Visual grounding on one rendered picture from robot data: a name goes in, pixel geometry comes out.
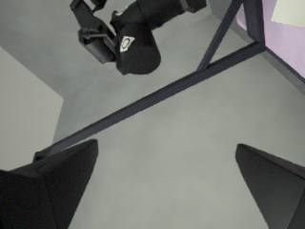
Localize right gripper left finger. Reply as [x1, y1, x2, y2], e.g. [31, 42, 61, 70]
[0, 138, 99, 229]

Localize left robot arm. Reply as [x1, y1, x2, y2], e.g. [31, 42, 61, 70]
[70, 0, 161, 75]

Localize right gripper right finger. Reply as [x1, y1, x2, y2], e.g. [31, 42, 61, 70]
[234, 143, 305, 229]

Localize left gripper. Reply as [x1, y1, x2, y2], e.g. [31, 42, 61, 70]
[137, 0, 207, 30]

